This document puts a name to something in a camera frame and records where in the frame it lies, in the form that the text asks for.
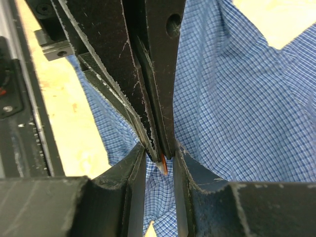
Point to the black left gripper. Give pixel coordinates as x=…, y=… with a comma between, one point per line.
x=98, y=33

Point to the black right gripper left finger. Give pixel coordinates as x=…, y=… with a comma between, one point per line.
x=111, y=205

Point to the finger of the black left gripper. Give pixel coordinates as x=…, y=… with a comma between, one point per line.
x=154, y=28

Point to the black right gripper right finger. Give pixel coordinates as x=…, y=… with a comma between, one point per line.
x=208, y=206

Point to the blue plaid shirt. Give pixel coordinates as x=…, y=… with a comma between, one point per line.
x=244, y=102

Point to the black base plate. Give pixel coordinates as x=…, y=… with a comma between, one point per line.
x=27, y=144

